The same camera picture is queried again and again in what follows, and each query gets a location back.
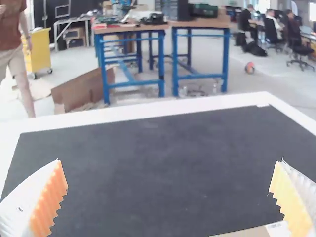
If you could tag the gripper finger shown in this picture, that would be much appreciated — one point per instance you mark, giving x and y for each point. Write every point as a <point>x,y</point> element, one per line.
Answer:
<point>32,205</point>
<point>298,205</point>

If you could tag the cardboard box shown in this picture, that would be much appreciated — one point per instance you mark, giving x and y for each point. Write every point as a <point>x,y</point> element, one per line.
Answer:
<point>247,232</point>

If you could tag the large cardboard sheet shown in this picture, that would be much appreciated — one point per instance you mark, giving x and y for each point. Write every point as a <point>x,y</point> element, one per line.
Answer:
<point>81,91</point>

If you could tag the black mat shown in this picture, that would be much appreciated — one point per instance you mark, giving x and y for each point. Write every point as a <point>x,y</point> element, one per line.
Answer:
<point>158,172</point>

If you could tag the orange ball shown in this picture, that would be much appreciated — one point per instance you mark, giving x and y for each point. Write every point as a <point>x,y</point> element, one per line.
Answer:
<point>249,67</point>

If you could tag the black office chair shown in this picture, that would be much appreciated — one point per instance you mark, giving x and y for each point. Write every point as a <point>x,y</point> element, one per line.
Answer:
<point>301,53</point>

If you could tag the yellow wheeled cart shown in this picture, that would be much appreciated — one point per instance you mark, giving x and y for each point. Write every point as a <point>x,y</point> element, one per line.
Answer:
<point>40,51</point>

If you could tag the blue workbench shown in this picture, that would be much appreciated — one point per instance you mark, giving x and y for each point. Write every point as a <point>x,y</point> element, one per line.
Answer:
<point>106,61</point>
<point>200,37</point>

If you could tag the person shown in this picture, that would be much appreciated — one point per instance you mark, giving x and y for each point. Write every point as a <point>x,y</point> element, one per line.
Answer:
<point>245,22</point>
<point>292,29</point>
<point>271,24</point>
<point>12,37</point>

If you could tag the green case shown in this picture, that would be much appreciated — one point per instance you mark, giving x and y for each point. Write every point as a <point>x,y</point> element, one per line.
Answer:
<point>205,10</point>

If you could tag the grey table frame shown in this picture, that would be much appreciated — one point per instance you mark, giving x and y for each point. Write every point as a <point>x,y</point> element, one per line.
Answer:
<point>71,23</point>

